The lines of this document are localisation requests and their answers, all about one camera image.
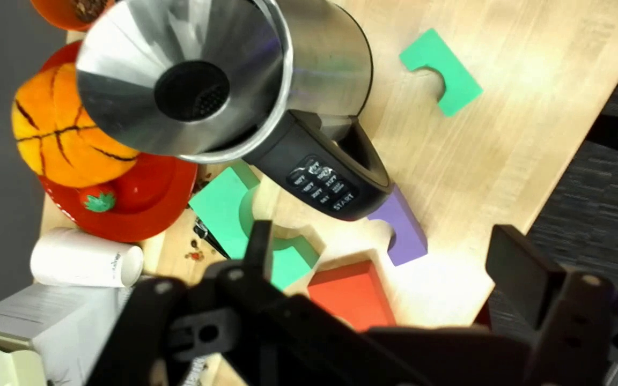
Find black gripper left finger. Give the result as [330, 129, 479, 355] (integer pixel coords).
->
[86, 218, 283, 386]

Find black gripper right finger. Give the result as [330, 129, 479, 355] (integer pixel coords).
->
[484, 222, 618, 386]

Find stainless steel electric kettle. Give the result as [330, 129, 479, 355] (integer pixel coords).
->
[73, 0, 396, 222]

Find large green foam block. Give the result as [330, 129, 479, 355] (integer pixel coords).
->
[186, 161, 323, 292]

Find red foam block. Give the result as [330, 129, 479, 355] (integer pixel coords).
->
[307, 258, 399, 335]

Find red plate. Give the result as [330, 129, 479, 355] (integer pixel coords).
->
[36, 38, 202, 244]

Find purple foam block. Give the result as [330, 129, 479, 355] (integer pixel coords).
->
[366, 189, 429, 269]

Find small toy strawberry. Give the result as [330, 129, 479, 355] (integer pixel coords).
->
[82, 187, 117, 215]

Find small green foam block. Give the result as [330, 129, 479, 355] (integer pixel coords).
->
[396, 27, 484, 117]

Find white carton box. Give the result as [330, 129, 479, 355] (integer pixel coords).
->
[0, 280, 134, 386]

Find orange plush pumpkin ball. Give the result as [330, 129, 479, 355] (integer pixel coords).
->
[9, 63, 142, 191]

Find orange bowl with beans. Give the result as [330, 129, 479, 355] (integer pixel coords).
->
[27, 0, 117, 32]

